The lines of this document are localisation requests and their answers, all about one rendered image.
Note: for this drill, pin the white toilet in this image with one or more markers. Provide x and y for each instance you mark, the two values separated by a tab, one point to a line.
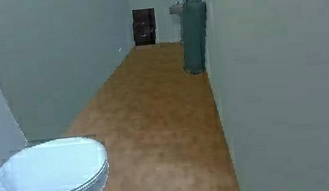
46	175

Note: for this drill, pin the grey wall sink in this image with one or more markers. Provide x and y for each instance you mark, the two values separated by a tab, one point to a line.
175	8

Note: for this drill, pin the dark wooden commode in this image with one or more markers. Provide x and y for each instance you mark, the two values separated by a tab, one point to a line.
144	26

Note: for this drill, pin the grey-green tall cylinder tank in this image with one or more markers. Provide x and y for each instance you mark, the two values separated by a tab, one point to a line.
194	37

